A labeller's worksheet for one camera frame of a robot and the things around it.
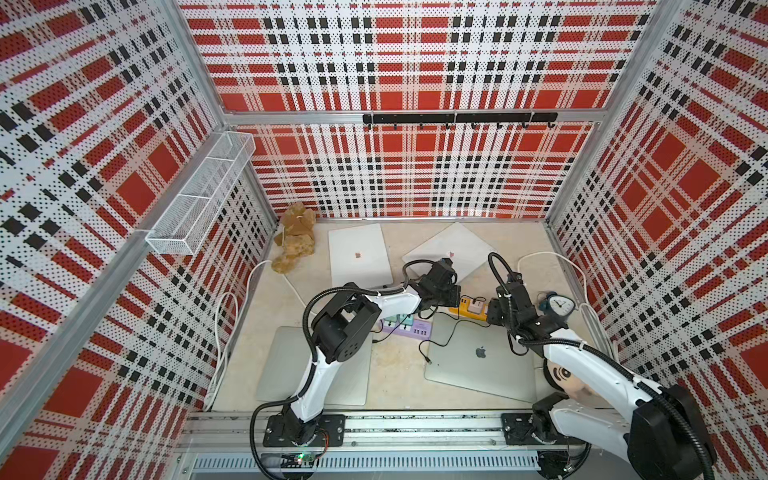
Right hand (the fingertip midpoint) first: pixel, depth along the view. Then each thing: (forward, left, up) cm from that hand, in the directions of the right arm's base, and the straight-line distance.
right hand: (499, 305), depth 86 cm
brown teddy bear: (+24, +64, +4) cm, 69 cm away
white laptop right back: (+29, +3, -11) cm, 31 cm away
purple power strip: (-5, +23, -6) cm, 24 cm away
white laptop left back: (+26, +45, -9) cm, 53 cm away
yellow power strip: (+2, +9, -7) cm, 12 cm away
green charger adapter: (-3, +29, -2) cm, 29 cm away
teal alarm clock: (+4, -20, -6) cm, 21 cm away
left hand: (+6, +9, -6) cm, 12 cm away
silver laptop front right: (-12, +7, -8) cm, 16 cm away
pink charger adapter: (+1, +6, -2) cm, 7 cm away
